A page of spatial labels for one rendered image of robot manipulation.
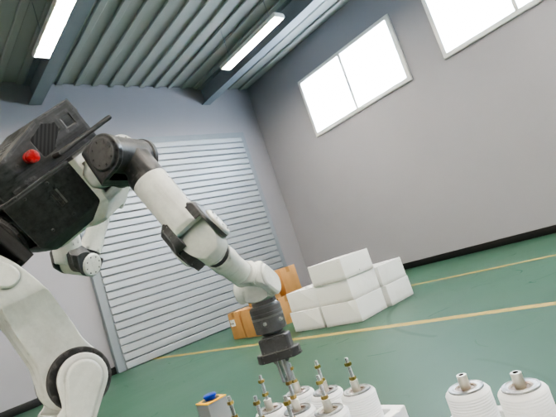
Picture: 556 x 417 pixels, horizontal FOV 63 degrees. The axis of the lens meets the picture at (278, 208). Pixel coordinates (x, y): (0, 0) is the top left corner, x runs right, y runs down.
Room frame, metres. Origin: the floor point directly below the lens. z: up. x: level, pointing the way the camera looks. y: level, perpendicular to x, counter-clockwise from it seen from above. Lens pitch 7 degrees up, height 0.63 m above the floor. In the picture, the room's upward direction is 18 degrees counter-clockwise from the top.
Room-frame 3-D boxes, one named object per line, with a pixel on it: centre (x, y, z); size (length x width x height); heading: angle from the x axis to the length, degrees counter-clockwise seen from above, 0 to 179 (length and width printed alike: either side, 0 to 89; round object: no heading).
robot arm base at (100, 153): (1.09, 0.33, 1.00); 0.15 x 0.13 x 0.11; 157
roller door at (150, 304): (6.86, 1.36, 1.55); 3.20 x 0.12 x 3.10; 133
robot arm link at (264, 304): (1.29, 0.12, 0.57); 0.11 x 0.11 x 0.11; 71
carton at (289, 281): (5.42, 0.21, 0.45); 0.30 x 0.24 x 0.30; 40
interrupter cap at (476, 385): (1.05, -0.27, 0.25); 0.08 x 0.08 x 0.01
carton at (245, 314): (5.06, 0.58, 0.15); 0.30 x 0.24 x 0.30; 42
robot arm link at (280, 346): (1.27, 0.12, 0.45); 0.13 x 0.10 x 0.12; 78
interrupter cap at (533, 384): (0.96, -0.35, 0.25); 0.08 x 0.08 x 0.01
